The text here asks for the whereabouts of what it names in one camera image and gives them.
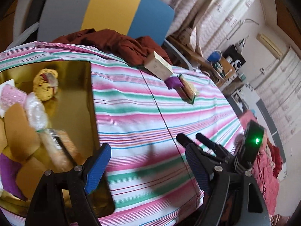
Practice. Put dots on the black rolled mat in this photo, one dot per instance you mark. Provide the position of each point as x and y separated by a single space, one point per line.
34 13

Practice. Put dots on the blue desk fan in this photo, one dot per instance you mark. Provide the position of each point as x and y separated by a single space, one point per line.
215 56

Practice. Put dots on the striped pink green tablecloth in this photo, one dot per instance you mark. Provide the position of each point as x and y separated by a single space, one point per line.
139 117

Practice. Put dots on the yellow knitted toy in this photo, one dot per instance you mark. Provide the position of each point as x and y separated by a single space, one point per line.
45 84

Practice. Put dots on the grey yellow blue chair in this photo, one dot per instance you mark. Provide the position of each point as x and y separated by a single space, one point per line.
134 18

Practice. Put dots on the green white small box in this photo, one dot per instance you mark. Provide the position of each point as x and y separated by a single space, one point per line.
189 89

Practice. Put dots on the wooden side desk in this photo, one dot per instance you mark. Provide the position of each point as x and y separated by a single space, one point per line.
199 63

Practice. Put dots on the tan sponge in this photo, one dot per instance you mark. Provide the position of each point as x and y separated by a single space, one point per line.
22 139
29 175
3 138

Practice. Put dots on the pink bedding pile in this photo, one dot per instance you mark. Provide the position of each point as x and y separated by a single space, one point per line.
265 170

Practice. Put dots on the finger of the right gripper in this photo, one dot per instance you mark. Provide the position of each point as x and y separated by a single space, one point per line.
185 141
211 145

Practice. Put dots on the snack packet green edge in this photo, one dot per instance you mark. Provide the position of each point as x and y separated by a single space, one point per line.
62 152

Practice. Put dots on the beige cardboard box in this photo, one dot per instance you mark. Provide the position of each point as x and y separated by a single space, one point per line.
158 66

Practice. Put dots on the wall air conditioner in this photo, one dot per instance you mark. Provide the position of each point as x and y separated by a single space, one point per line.
270 45

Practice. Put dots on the patterned pink curtain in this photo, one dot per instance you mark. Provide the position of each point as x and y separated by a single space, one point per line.
202 25

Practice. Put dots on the gold metal tin tray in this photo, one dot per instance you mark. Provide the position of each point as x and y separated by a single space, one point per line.
71 115

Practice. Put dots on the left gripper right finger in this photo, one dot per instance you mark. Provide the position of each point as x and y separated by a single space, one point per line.
233 198

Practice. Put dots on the dark red cloth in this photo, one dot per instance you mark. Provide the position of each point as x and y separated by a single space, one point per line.
133 51

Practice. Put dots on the white plastic bundle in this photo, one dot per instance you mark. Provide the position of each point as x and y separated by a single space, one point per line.
35 111

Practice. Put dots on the pink ribbed pack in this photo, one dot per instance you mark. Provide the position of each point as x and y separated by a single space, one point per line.
12 95

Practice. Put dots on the white foam block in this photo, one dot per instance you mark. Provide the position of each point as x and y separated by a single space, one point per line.
11 83

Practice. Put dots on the purple cloth pouch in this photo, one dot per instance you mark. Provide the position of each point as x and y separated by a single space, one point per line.
9 171

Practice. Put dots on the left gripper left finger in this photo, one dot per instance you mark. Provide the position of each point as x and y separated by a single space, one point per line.
47 205

